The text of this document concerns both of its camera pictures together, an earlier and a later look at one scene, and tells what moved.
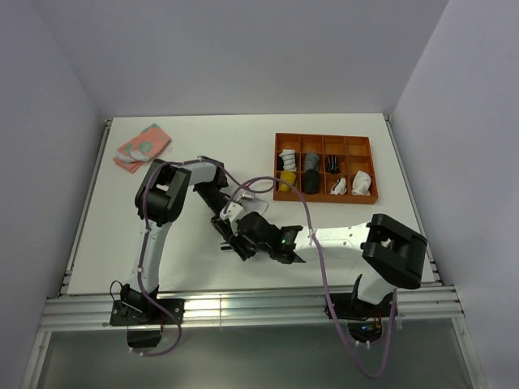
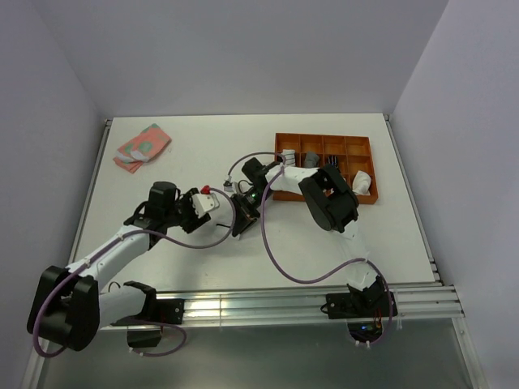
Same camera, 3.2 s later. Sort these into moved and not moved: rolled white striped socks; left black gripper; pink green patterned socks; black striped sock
Moved: left black gripper
Not moved: black striped sock; pink green patterned socks; rolled white striped socks
